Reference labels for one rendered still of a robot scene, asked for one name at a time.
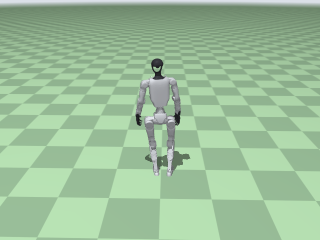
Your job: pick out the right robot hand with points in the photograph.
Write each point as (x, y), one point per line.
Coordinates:
(177, 118)

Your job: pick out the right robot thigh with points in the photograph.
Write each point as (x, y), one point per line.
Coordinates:
(170, 124)

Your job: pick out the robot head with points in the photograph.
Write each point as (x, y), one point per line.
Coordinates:
(157, 63)

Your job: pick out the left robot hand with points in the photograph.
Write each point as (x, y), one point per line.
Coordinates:
(138, 119)

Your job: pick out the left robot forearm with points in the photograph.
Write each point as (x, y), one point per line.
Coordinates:
(139, 108)

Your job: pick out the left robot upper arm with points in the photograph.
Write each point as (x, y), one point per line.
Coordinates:
(142, 91)

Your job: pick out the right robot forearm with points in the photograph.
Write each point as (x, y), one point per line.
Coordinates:
(177, 106)

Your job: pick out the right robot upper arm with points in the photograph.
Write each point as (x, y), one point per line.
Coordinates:
(174, 89)

